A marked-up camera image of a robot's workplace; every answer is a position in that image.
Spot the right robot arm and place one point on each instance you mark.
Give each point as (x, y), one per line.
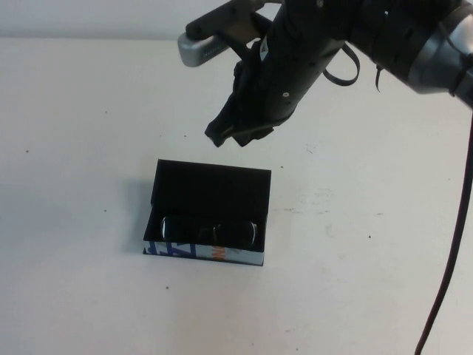
(414, 40)

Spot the black printed glasses case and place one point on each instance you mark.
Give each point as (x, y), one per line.
(210, 188)

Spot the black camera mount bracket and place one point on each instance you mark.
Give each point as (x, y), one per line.
(229, 18)

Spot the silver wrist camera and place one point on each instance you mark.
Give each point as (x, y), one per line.
(197, 50)

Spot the black frame glasses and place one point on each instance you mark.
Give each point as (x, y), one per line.
(229, 231)

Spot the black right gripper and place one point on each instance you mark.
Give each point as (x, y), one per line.
(295, 55)

